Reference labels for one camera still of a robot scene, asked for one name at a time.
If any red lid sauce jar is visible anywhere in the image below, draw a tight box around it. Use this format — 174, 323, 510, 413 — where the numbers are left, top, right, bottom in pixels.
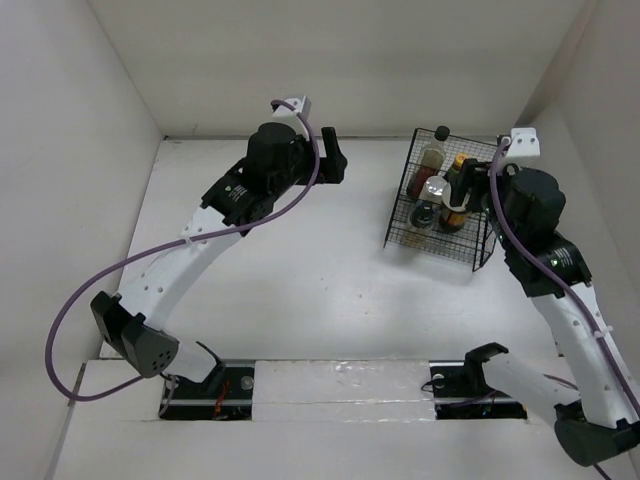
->
439, 209, 467, 233

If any black cap shaker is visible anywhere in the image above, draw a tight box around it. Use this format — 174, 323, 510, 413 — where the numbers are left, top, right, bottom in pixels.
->
408, 203, 437, 233
446, 198, 469, 214

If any purple cable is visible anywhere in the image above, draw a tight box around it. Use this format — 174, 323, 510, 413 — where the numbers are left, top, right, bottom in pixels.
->
45, 99, 321, 403
488, 137, 640, 480

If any silver cap blue label shaker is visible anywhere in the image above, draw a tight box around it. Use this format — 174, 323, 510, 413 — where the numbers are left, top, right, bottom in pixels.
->
419, 175, 449, 205

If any tall dark sauce bottle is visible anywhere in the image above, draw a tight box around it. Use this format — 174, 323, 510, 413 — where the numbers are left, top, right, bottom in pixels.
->
406, 125, 450, 199

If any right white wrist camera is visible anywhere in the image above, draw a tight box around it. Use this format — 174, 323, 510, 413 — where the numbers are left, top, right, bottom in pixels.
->
504, 127, 540, 167

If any yellow cap chili sauce bottle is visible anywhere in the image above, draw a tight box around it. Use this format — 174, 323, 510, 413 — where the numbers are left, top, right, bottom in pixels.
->
444, 153, 468, 182

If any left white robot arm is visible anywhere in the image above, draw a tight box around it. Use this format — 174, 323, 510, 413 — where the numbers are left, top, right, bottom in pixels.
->
90, 122, 347, 397

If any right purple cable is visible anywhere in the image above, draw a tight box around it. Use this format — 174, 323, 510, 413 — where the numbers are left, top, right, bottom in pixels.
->
488, 137, 640, 480

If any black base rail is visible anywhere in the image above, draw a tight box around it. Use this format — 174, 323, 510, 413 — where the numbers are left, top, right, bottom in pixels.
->
159, 360, 528, 423

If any black wire rack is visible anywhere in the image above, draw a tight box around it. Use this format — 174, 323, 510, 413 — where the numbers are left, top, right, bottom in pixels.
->
384, 128, 497, 271

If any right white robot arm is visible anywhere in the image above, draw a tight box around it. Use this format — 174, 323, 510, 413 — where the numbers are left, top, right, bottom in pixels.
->
449, 158, 639, 467

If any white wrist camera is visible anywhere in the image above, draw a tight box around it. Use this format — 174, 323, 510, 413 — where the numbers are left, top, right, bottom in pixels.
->
504, 127, 540, 167
271, 94, 311, 140

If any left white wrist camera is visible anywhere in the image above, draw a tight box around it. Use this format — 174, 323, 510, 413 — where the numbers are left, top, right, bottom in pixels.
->
271, 94, 311, 140

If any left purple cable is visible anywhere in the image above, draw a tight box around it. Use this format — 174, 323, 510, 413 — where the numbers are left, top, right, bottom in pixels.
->
45, 99, 321, 403

